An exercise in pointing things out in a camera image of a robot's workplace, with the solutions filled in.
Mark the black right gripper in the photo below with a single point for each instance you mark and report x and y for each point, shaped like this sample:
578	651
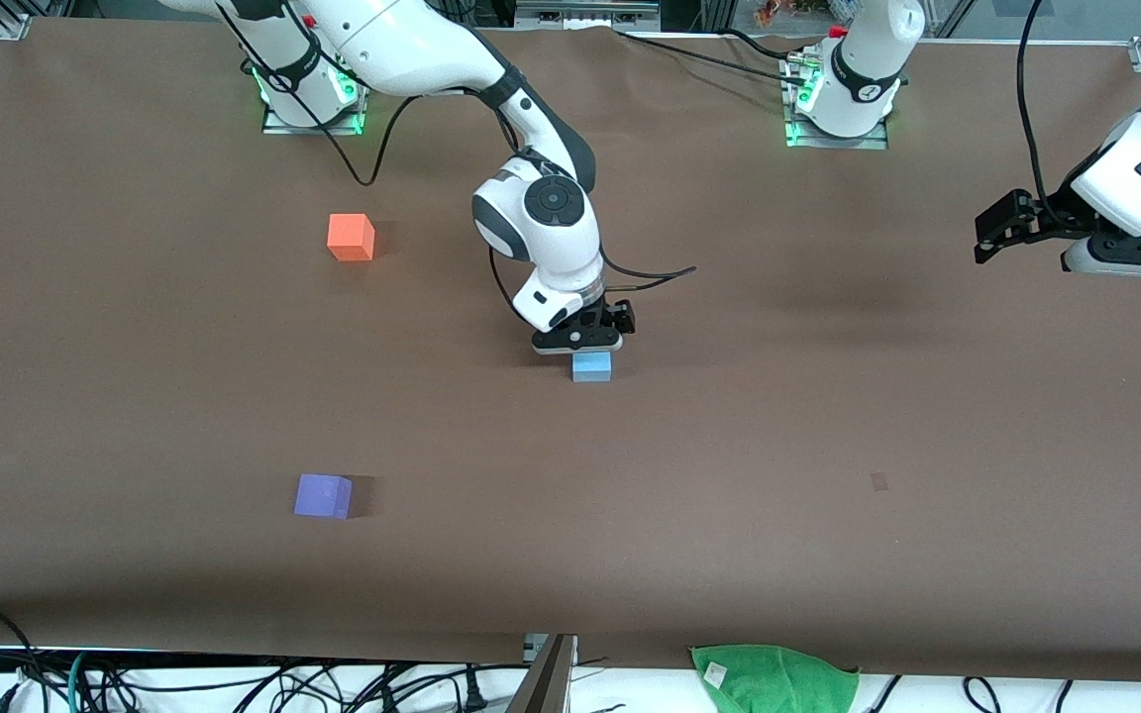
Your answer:
614	317

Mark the light blue foam block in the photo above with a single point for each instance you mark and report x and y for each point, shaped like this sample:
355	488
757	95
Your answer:
591	367

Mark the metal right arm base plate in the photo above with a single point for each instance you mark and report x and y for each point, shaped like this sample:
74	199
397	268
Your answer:
278	126

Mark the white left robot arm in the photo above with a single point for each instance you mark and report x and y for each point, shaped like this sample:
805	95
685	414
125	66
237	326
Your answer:
873	54

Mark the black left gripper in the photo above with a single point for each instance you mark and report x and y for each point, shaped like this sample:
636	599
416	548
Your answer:
1054	220

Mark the orange foam block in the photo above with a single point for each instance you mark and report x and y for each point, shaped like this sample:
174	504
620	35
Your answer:
351	238

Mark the aluminium frame rail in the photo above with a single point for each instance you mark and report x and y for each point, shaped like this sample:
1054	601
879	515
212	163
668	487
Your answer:
587	14

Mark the green microfiber cloth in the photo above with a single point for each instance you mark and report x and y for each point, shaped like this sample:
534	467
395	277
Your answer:
774	681

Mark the brown paper table cover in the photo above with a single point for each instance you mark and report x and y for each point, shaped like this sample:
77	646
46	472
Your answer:
570	495

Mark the grey metal bracket post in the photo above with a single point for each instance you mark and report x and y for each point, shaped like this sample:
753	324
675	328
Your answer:
546	681

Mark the purple foam block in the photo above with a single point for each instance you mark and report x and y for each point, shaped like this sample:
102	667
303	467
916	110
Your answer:
323	495

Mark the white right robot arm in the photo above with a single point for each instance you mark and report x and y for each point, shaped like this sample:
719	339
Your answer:
412	45

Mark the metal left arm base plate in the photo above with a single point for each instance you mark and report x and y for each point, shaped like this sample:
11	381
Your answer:
838	141

